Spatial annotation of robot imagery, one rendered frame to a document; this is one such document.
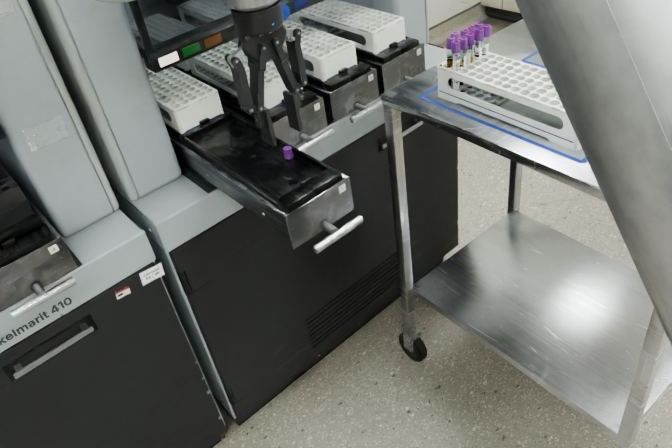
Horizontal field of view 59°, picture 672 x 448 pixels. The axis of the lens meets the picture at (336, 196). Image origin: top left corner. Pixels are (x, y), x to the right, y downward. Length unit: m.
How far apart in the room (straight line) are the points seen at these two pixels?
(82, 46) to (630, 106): 0.87
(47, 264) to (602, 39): 0.91
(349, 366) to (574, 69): 1.45
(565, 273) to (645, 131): 1.24
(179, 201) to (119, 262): 0.15
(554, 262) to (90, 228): 1.07
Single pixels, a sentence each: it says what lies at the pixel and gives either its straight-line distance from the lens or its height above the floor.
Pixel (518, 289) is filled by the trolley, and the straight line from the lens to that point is 1.51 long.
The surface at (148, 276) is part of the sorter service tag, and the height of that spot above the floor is 0.64.
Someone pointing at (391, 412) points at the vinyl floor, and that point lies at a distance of 1.63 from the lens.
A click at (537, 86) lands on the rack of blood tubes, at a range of 1.05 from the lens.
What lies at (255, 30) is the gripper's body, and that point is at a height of 1.05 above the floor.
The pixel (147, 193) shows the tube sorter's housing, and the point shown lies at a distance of 1.19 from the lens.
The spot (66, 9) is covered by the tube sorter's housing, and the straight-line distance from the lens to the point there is 1.04.
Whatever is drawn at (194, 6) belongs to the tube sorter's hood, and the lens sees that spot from 1.11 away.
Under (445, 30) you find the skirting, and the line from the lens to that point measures 3.45.
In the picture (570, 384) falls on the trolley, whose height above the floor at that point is 0.28.
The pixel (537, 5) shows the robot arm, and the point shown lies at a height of 1.25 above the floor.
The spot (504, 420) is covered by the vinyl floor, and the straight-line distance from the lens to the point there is 1.62.
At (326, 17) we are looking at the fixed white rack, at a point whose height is 0.86.
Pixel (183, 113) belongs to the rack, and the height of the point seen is 0.85.
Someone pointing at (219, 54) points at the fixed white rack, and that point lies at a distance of 1.38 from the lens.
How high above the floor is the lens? 1.37
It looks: 37 degrees down
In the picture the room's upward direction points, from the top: 9 degrees counter-clockwise
